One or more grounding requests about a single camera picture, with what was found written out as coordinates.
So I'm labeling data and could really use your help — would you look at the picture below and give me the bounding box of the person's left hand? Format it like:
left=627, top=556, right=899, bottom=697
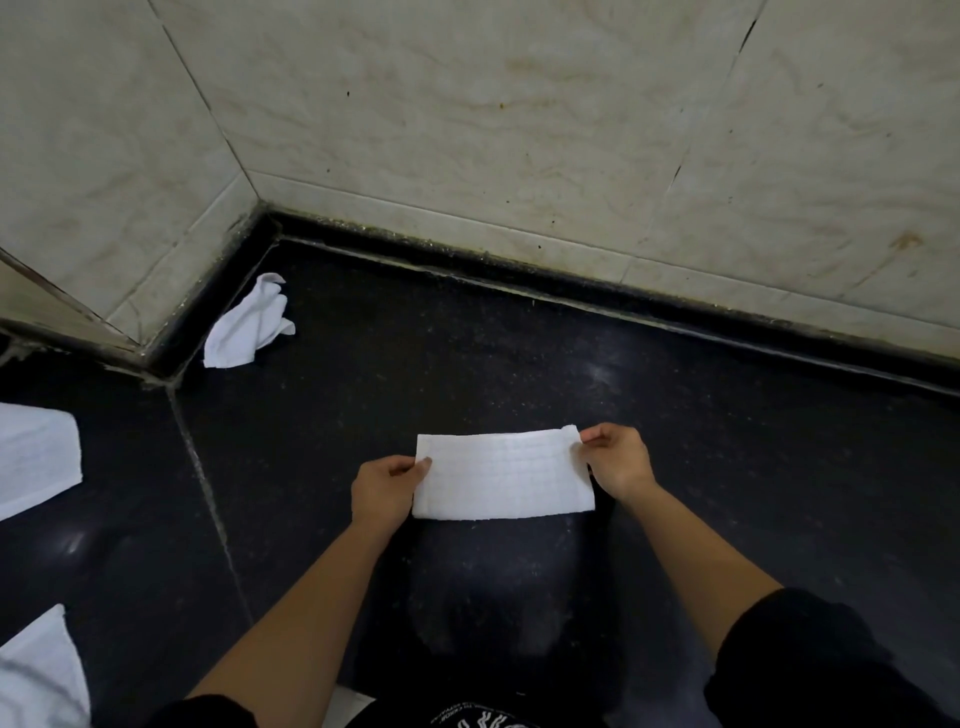
left=350, top=455, right=434, bottom=538

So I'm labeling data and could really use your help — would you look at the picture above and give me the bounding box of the person's right forearm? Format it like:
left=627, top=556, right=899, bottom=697
left=622, top=483, right=785, bottom=661

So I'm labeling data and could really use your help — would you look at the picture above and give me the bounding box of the person's left forearm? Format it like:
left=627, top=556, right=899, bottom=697
left=187, top=521, right=410, bottom=728

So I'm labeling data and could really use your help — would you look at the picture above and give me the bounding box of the white terry cloth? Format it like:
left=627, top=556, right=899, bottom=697
left=411, top=424, right=597, bottom=522

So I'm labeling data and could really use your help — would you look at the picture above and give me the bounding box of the group of white cloths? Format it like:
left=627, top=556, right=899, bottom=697
left=0, top=272, right=297, bottom=728

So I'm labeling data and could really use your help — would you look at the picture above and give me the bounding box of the person's right hand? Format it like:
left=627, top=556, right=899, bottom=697
left=578, top=422, right=660, bottom=505

